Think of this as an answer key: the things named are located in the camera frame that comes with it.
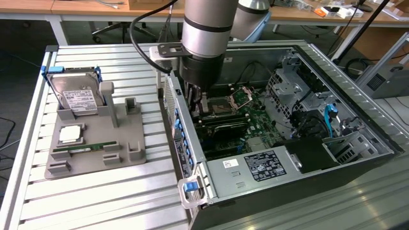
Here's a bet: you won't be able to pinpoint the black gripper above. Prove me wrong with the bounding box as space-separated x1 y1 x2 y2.
179 54 227 118

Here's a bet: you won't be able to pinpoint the graphics card with metal bracket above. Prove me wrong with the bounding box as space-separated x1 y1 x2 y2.
191 119 250 147

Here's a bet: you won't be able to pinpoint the CPU socket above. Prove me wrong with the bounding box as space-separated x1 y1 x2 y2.
209 97 238 118

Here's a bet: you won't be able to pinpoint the metal socket cover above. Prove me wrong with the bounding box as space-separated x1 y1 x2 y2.
229 85 257 111

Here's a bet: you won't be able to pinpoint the silver disk bay cage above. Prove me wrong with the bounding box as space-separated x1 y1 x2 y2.
265 68 324 113

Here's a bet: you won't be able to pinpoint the black office chair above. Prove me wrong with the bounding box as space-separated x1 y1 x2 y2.
92 21 157 44

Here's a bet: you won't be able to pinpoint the green motherboard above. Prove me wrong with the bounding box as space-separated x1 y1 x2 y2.
187 83 285 161

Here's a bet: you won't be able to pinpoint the silver chipset heatsink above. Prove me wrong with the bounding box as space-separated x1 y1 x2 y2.
245 138 268 153

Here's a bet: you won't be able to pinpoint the hard disk in blue caddy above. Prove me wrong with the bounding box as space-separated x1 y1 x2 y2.
40 65 107 117

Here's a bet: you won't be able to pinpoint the grey parts rack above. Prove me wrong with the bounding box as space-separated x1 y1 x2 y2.
44 81 148 180

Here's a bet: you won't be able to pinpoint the grey power supply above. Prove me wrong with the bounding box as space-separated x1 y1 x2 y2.
204 145 304 199

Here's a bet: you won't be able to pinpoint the black and white device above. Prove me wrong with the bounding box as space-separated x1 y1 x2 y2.
320 6 341 17

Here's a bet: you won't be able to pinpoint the silver CPU chip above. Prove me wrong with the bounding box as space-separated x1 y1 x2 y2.
59 126 83 142

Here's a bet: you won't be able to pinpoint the green RAM stick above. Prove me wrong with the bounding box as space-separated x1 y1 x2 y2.
52 140 117 154

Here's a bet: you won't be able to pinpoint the white box device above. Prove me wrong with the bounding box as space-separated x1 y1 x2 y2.
338 8 364 19

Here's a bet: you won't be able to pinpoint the black tripod pole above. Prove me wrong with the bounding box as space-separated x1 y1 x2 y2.
332 0 393 64

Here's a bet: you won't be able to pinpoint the black monitor base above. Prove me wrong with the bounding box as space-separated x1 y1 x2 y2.
350 0 374 12

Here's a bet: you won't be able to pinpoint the wooden desk with white legs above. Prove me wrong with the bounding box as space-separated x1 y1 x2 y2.
268 0 409 60
0 0 196 46

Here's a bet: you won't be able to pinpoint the open black PC case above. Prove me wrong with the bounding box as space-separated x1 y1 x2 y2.
156 45 404 230

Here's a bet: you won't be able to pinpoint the grey machine housing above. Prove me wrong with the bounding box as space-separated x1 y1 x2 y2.
356 32 409 100

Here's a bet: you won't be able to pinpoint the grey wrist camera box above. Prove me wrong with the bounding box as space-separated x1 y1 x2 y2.
149 42 192 70

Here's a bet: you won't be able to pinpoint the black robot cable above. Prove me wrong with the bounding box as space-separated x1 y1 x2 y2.
129 0 180 74

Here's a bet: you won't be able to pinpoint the white cable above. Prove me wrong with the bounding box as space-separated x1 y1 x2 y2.
96 0 125 10

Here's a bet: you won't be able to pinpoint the blue wire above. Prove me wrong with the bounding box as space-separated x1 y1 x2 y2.
324 103 340 139

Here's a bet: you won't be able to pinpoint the coiled black cable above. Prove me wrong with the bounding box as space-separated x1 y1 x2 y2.
346 58 374 80

